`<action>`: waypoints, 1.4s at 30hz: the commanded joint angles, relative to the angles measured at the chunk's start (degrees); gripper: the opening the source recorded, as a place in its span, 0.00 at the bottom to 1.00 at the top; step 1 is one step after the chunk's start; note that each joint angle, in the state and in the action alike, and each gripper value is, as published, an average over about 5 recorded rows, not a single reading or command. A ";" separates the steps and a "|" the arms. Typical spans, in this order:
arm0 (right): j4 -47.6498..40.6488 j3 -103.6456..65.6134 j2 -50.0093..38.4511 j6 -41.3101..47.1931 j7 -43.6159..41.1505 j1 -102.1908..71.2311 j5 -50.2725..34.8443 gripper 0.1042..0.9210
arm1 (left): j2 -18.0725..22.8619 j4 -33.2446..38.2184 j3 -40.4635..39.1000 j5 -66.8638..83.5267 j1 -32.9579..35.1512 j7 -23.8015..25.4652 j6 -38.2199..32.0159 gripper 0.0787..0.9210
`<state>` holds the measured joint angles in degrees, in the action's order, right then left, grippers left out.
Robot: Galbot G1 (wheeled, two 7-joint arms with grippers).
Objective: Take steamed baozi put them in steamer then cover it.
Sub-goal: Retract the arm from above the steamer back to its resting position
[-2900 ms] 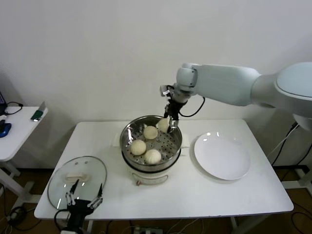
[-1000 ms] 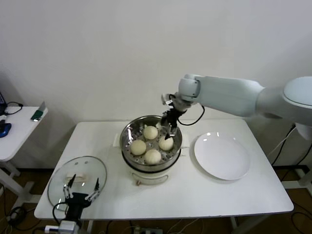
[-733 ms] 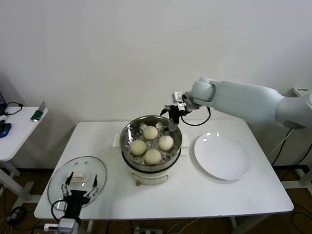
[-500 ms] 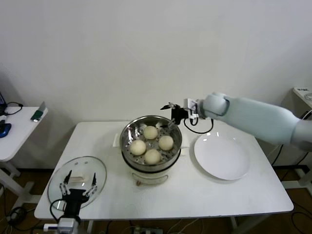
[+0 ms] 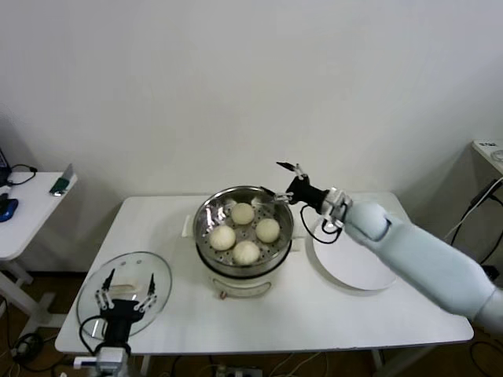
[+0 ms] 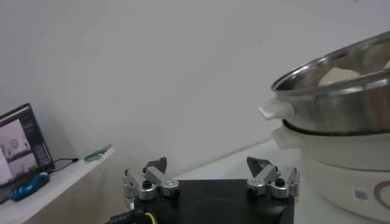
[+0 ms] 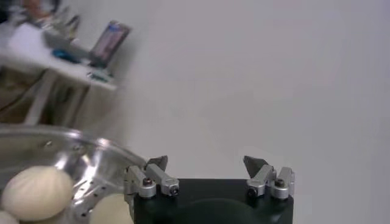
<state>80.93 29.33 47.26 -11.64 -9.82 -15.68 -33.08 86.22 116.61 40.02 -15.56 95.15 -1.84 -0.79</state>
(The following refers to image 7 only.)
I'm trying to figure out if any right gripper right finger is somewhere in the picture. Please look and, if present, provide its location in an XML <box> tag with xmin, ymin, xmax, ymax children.
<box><xmin>243</xmin><ymin>155</ymin><xmax>296</xmax><ymax>201</ymax></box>

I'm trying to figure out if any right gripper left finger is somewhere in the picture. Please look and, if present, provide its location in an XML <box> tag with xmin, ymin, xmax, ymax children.
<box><xmin>123</xmin><ymin>155</ymin><xmax>180</xmax><ymax>199</ymax></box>

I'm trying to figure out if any white steamed baozi bun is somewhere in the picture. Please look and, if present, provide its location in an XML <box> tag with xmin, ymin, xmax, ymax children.
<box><xmin>88</xmin><ymin>193</ymin><xmax>135</xmax><ymax>224</ymax></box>
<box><xmin>0</xmin><ymin>165</ymin><xmax>75</xmax><ymax>222</ymax></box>

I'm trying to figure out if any perforated steel steamer basket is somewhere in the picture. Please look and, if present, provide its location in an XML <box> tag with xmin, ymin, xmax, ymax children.
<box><xmin>0</xmin><ymin>123</ymin><xmax>149</xmax><ymax>224</ymax></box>

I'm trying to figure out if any blue computer mouse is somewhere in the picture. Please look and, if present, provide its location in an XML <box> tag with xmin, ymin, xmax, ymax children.
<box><xmin>51</xmin><ymin>48</ymin><xmax>82</xmax><ymax>65</ymax></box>

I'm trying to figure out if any white side table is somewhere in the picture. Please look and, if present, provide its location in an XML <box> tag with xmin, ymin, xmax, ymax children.
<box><xmin>0</xmin><ymin>23</ymin><xmax>118</xmax><ymax>127</ymax></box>

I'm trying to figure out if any green handled scraper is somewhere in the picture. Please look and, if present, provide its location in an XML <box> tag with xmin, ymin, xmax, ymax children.
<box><xmin>87</xmin><ymin>71</ymin><xmax>115</xmax><ymax>85</ymax></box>

